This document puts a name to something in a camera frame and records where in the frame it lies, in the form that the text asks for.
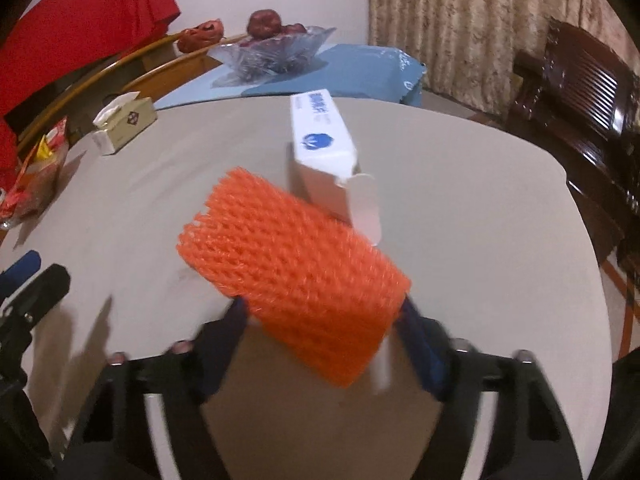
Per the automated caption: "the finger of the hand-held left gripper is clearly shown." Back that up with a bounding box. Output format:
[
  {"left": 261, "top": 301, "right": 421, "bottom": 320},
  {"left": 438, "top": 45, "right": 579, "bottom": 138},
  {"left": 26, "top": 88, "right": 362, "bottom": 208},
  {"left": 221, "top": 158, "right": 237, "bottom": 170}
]
[
  {"left": 0, "top": 250, "right": 42, "bottom": 294},
  {"left": 5, "top": 263, "right": 71, "bottom": 329}
]

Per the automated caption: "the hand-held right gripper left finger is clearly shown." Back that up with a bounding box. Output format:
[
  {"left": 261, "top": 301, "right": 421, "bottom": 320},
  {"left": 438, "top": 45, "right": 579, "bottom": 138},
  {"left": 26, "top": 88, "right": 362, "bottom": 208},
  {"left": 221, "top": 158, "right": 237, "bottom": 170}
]
[{"left": 62, "top": 299, "right": 250, "bottom": 480}]

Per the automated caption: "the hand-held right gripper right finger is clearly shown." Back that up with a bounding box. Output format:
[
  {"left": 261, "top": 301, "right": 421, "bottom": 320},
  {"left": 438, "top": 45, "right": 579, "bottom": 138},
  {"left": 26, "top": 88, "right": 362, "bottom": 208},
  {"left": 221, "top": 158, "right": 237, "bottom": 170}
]
[{"left": 396, "top": 296, "right": 584, "bottom": 480}]

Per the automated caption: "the large orange foam net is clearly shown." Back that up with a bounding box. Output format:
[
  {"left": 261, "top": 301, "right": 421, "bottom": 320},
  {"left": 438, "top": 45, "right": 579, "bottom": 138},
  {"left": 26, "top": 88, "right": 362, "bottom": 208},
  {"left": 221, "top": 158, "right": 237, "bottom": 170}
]
[{"left": 176, "top": 167, "right": 412, "bottom": 389}]

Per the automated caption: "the trash bin with black bag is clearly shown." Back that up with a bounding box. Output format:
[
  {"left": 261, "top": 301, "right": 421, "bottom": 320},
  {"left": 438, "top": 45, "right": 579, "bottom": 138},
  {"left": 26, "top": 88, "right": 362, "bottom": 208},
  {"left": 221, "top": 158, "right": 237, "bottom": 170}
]
[{"left": 611, "top": 354, "right": 640, "bottom": 480}]

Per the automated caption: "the white box with blue print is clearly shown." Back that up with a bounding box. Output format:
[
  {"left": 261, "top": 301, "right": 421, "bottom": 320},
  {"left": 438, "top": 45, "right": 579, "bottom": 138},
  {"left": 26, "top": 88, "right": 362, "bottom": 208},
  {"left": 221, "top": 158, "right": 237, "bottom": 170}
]
[{"left": 286, "top": 91, "right": 392, "bottom": 394}]

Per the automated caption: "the yellow red snack packet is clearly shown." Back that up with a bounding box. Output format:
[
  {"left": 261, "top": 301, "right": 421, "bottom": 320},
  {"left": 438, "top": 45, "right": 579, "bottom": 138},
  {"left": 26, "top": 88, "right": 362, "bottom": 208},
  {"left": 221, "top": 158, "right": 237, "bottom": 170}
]
[{"left": 0, "top": 117, "right": 71, "bottom": 232}]

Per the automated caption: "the beige tissue box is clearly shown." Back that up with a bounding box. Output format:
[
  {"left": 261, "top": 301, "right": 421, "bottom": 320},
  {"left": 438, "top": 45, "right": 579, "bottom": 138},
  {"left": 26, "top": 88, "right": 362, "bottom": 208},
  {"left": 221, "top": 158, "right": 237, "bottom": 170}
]
[{"left": 92, "top": 91, "right": 159, "bottom": 156}]

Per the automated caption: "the curved wooden chair back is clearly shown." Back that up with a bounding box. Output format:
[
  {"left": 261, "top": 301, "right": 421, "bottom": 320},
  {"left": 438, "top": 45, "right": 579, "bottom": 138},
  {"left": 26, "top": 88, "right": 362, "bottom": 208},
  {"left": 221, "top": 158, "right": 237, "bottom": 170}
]
[
  {"left": 4, "top": 32, "right": 202, "bottom": 137},
  {"left": 120, "top": 34, "right": 247, "bottom": 107}
]

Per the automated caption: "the red cloth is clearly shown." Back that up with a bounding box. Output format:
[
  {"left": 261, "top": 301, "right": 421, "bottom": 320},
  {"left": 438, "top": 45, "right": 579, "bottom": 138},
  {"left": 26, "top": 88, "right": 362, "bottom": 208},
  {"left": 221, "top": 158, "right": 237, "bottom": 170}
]
[{"left": 0, "top": 0, "right": 182, "bottom": 173}]

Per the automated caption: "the crumpled red wrapper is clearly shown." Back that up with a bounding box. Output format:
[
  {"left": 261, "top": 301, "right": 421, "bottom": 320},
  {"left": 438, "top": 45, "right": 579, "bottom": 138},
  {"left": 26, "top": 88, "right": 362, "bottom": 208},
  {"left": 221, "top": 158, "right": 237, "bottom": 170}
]
[{"left": 177, "top": 18, "right": 225, "bottom": 54}]

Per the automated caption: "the dark wooden armchair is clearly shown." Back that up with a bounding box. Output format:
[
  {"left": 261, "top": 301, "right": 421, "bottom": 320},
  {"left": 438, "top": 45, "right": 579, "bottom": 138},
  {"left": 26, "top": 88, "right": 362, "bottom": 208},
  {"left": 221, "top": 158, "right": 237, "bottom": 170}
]
[{"left": 506, "top": 16, "right": 640, "bottom": 282}]

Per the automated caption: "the glass fruit bowl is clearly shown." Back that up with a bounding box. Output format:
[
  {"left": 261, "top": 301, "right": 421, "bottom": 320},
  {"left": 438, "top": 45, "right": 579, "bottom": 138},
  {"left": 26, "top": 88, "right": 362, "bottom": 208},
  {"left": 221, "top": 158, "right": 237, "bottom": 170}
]
[{"left": 207, "top": 25, "right": 337, "bottom": 80}]

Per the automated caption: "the dark red fruit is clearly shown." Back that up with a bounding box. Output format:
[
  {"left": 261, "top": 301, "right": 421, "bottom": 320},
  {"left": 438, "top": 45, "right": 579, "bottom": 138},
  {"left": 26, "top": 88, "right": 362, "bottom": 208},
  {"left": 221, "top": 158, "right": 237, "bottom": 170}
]
[{"left": 247, "top": 8, "right": 282, "bottom": 39}]

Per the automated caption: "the beige patterned curtain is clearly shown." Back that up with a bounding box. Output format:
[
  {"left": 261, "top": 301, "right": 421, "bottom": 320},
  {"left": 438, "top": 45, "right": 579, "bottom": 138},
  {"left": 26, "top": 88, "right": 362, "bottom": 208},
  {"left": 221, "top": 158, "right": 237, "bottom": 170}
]
[{"left": 367, "top": 0, "right": 603, "bottom": 112}]

